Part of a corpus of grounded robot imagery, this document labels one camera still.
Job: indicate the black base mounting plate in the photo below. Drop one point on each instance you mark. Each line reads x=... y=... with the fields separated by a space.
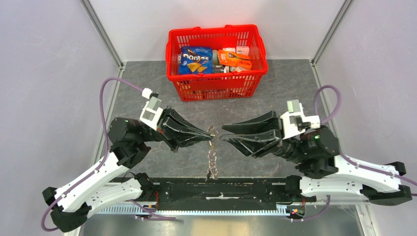
x=227 y=193

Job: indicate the metal disc with keyrings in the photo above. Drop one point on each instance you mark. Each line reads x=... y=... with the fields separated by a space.
x=212 y=158

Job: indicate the glass jar in basket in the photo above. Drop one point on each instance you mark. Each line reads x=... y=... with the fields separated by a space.
x=215 y=58

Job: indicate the blue Doritos chip bag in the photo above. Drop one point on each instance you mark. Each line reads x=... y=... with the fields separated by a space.
x=195 y=60

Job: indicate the pink white box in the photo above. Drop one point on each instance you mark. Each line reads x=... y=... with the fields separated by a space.
x=244 y=50

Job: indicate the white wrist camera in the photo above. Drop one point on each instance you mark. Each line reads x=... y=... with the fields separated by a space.
x=151 y=112
x=295 y=122

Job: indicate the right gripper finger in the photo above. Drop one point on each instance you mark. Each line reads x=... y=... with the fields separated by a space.
x=253 y=145
x=263 y=123

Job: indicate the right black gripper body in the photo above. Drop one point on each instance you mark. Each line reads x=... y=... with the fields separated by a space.
x=280 y=150

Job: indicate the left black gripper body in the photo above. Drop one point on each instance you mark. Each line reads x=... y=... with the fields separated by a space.
x=162 y=129

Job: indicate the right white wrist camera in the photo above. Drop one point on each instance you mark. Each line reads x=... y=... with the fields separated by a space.
x=295 y=122

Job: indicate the orange snack packet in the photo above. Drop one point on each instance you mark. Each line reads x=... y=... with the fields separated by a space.
x=232 y=59

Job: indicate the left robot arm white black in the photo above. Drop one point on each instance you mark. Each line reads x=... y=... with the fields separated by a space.
x=72 y=204

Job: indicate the red plastic shopping basket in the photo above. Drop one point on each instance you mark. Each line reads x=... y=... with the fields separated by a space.
x=225 y=81

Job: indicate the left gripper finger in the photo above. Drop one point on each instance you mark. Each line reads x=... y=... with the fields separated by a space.
x=177 y=121
x=182 y=138

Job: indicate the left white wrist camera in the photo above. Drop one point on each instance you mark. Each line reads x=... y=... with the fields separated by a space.
x=151 y=112

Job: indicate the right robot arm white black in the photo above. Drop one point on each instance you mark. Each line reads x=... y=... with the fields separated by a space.
x=314 y=149

